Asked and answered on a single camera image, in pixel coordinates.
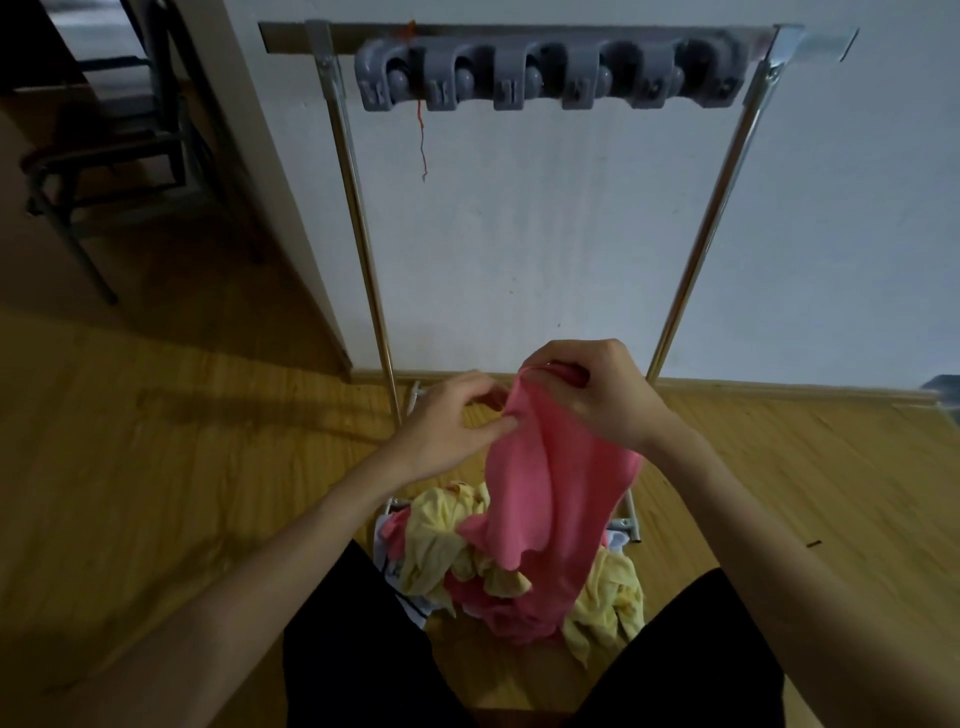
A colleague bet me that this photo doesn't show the person's left hand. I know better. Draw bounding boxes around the person's left hand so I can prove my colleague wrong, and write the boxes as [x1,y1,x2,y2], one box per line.
[388,371,520,486]

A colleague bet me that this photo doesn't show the grey plastic clip holder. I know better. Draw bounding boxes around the grey plastic clip holder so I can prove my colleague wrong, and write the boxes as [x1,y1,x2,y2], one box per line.
[354,33,751,114]

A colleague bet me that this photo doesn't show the yellow cloth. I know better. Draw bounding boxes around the yellow cloth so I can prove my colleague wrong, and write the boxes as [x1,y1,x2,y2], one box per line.
[558,547,646,669]
[390,481,535,618]

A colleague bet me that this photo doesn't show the person's right forearm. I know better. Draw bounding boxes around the person's right forearm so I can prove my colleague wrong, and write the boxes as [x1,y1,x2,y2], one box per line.
[639,411,960,728]

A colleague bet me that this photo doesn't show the crumpled pink cloth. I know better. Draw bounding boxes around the crumpled pink cloth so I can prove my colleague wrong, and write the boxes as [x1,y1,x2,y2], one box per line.
[448,570,580,646]

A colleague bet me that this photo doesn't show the metal clothes rack frame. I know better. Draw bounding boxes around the metal clothes rack frame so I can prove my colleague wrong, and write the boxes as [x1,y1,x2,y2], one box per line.
[258,21,860,549]

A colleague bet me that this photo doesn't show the black metal chair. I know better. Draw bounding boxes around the black metal chair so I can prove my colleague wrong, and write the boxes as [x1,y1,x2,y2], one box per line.
[18,0,265,307]

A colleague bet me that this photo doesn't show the person's right hand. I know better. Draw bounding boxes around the person's right hand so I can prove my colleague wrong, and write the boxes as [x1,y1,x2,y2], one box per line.
[521,339,681,456]

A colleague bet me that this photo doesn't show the grey object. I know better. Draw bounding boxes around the grey object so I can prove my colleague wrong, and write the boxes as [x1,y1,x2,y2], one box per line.
[921,372,960,411]

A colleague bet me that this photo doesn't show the person's black shorts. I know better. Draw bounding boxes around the person's black shorts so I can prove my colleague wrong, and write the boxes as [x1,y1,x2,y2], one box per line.
[283,540,787,728]

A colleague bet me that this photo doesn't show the person's left forearm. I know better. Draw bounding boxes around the person's left forearm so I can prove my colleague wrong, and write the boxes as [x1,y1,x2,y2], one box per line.
[37,444,421,728]

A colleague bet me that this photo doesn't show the red thread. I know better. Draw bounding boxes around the red thread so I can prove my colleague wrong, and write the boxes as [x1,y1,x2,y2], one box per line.
[399,18,434,183]

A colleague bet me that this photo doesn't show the large pink cloth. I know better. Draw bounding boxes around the large pink cloth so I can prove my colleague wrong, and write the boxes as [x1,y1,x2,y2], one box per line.
[457,363,645,601]

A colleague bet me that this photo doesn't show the white cloth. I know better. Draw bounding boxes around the white cloth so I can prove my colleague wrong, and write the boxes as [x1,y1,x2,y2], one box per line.
[372,525,435,633]

